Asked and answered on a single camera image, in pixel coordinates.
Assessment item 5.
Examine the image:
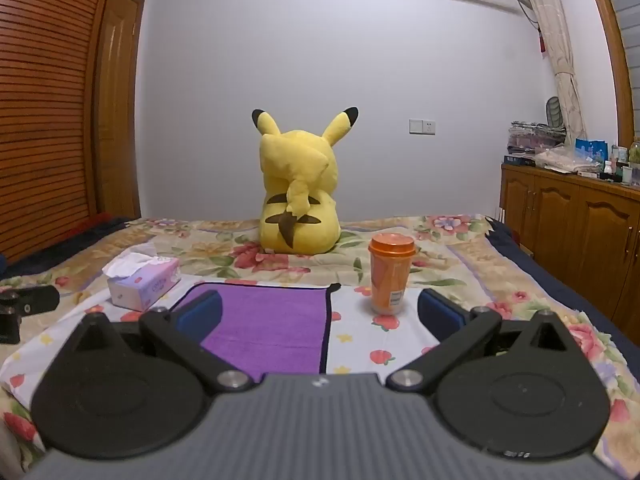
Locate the grey mesh cushion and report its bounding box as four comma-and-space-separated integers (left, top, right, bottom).
544, 95, 564, 129

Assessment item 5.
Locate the purple towel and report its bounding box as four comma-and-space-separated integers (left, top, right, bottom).
172, 282, 335, 384

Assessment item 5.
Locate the clear bag of cloth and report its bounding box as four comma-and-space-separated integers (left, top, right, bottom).
534, 145, 597, 174

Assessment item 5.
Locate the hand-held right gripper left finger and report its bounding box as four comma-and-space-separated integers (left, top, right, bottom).
65, 289, 254, 394

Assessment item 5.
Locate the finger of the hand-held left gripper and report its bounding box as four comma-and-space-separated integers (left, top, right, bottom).
0, 285, 60, 345

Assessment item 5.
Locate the stack of folded fabrics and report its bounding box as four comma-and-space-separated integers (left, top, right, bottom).
506, 120, 569, 157

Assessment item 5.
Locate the wooden window frame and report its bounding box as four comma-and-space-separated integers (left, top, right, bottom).
580, 0, 637, 147

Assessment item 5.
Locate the white strawberry print cloth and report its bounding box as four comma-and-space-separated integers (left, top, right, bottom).
0, 281, 453, 397

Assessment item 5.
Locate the orange lidded cup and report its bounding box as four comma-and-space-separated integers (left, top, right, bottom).
368, 233, 417, 317

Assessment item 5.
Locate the floral blanket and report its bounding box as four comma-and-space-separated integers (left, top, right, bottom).
0, 214, 640, 480

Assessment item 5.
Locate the blue gift bag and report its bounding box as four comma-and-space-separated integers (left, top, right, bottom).
574, 138, 610, 162

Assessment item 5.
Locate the wooden louvre wardrobe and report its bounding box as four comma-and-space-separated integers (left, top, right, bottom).
0, 0, 124, 267

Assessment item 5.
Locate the yellow plush toy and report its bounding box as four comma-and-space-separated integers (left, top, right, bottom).
251, 106, 360, 255

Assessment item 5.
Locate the wooden cabinet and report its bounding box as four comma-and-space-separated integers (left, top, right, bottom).
499, 162, 640, 332

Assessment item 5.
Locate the beige curtain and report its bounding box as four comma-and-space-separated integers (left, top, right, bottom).
515, 0, 589, 147

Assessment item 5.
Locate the tissue box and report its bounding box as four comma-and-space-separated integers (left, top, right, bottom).
101, 250, 182, 311

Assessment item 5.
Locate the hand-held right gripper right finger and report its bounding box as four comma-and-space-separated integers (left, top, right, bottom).
386, 288, 577, 394

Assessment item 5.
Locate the wooden door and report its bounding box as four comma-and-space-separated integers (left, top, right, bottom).
94, 0, 146, 221

